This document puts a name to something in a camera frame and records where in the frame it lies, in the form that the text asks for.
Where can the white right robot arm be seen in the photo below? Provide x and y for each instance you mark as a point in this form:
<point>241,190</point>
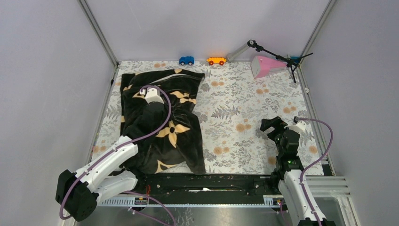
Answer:
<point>289,177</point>

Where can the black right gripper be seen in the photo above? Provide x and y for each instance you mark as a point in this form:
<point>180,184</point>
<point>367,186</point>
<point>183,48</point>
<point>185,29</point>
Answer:
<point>266,124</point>

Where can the grey metal cylinder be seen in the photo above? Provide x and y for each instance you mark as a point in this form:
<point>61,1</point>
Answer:
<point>234,54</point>

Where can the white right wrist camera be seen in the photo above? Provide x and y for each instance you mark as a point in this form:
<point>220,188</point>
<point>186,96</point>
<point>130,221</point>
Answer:
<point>298,126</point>

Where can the orange toy car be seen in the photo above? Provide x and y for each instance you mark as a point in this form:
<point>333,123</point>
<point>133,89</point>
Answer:
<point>216,61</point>

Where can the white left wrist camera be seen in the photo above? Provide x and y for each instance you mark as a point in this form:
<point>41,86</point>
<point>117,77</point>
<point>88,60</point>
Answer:
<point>151,95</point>

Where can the black floral plush pillowcase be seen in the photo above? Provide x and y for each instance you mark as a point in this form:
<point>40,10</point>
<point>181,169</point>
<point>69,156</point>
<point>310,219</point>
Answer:
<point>180,140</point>

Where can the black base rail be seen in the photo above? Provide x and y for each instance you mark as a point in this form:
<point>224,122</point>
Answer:
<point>212,189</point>

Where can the black tripod stand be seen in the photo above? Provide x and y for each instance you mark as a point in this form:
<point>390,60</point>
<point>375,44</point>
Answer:
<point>291,63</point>

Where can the blue toy car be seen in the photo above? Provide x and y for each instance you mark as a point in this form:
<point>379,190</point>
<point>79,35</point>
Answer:
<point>186,60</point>

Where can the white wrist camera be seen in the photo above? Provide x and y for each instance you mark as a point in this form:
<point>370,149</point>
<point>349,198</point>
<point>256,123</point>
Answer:
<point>151,95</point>
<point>298,126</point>

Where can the pink and white iron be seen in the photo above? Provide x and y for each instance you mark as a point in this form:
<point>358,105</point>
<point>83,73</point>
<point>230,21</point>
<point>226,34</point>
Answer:
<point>261,66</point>

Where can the floral patterned table mat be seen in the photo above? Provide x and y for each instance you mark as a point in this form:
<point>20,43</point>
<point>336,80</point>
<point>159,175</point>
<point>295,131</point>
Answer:
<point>230,106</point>

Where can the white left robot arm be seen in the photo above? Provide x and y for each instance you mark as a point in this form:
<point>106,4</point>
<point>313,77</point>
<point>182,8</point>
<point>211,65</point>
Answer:
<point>79,192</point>

